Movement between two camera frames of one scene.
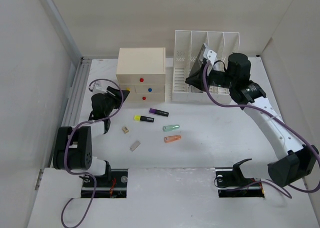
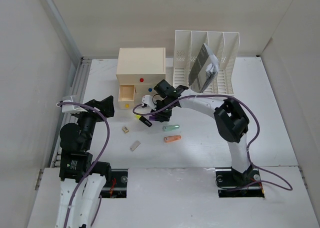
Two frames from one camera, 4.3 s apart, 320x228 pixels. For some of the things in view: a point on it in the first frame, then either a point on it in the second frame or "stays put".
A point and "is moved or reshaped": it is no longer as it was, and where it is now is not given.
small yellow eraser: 125,130 stays put
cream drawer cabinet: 142,71 stays put
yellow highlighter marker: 140,118 is moved or reshaped
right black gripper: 196,79 -> 161,117
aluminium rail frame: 71,112 stays put
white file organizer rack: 188,45 stays put
